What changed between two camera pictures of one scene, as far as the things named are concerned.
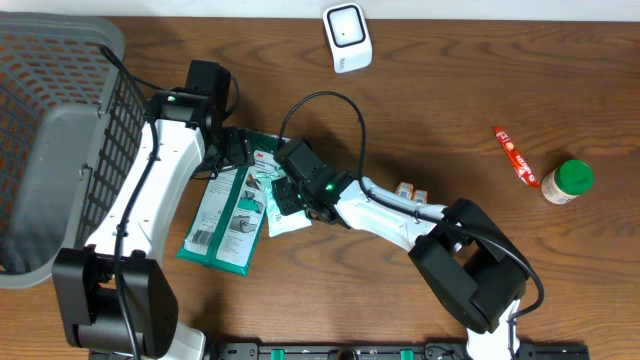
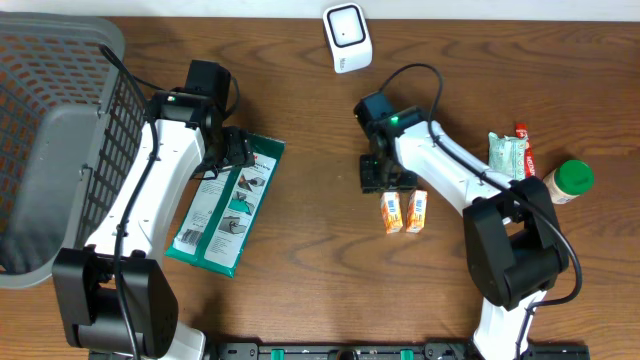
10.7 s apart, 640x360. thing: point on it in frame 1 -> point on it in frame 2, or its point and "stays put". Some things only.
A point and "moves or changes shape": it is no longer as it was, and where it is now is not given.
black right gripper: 282,191 -> 368,182
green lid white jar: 570,179 stays put
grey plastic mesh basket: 72,110 stays put
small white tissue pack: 277,223 -> 507,156
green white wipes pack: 229,213 moves or changes shape
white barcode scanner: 348,36 stays put
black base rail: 388,351 stays put
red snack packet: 519,164 -> 522,131
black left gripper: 240,153 stays put
